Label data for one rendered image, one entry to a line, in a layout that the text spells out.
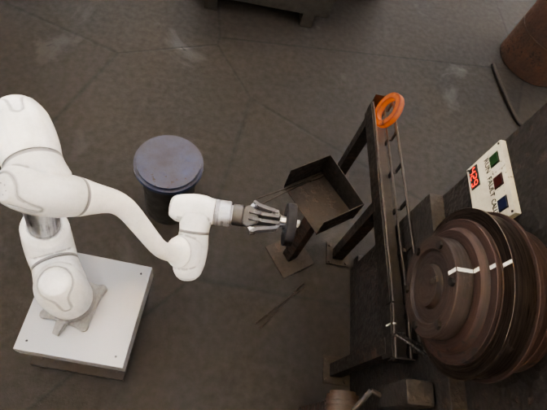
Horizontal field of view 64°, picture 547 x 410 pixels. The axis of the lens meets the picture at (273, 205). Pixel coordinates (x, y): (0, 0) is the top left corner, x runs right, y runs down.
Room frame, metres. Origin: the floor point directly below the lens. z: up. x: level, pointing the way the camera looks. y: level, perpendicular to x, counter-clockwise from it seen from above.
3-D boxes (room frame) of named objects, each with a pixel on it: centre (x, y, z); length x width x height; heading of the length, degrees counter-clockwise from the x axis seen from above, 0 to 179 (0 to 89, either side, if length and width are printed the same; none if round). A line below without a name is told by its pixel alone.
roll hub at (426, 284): (0.58, -0.50, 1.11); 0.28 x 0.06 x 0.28; 15
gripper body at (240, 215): (0.69, 0.08, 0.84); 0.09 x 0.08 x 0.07; 105
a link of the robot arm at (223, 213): (0.67, 0.15, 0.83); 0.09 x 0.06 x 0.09; 15
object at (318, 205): (1.03, -0.18, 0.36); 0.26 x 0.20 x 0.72; 50
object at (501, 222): (0.60, -0.59, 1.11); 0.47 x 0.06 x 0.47; 15
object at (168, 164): (1.01, 0.53, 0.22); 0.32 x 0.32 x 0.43
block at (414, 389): (0.38, -0.67, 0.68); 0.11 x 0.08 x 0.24; 105
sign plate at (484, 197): (0.96, -0.61, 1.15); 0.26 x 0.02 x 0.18; 15
